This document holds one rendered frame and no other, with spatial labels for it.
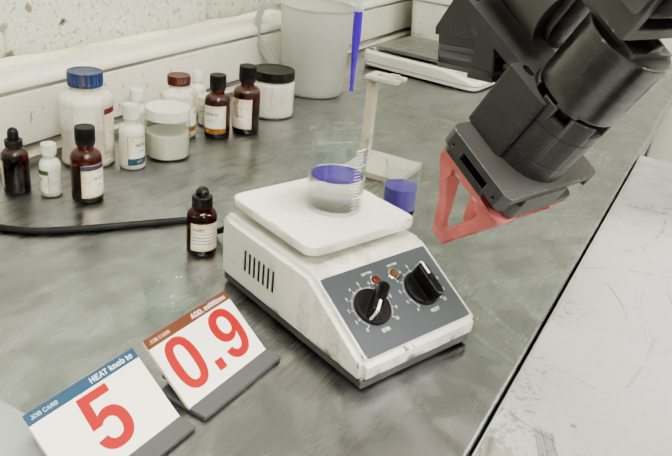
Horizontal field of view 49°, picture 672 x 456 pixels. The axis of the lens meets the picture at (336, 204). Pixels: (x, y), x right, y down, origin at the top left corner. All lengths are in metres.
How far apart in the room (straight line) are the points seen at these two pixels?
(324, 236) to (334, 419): 0.15
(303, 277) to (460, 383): 0.15
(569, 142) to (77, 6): 0.74
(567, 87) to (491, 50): 0.07
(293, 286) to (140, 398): 0.15
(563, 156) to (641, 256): 0.41
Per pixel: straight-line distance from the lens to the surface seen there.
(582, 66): 0.46
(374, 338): 0.58
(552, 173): 0.50
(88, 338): 0.63
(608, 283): 0.81
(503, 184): 0.48
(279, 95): 1.13
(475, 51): 0.52
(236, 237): 0.66
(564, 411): 0.61
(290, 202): 0.65
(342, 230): 0.61
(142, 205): 0.85
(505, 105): 0.49
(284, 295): 0.62
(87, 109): 0.92
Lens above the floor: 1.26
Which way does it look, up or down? 24 degrees down
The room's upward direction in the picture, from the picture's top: 6 degrees clockwise
